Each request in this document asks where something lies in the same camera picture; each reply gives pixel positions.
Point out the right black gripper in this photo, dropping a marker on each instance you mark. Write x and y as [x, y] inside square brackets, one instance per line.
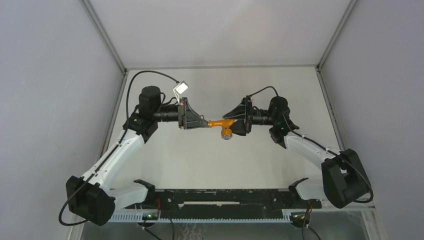
[243, 110]

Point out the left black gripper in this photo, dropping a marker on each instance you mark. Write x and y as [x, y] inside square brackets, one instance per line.
[187, 118]

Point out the orange faucet body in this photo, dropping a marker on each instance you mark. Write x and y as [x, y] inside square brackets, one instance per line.
[225, 124]

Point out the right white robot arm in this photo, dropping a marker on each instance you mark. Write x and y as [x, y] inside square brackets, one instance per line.
[343, 178]

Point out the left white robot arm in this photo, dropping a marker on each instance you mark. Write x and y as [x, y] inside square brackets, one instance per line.
[91, 196]

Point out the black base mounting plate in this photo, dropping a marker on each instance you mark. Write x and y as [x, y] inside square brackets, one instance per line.
[218, 203]

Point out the left green circuit board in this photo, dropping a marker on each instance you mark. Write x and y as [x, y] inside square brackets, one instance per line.
[150, 217]

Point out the green circuit board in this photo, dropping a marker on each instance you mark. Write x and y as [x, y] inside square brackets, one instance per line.
[150, 217]
[297, 218]

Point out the right green circuit board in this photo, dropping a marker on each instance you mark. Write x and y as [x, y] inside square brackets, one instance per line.
[297, 218]

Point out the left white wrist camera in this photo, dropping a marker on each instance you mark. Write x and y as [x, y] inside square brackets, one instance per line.
[179, 89]

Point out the white slotted cable duct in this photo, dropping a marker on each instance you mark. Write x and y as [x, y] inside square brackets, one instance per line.
[136, 217]

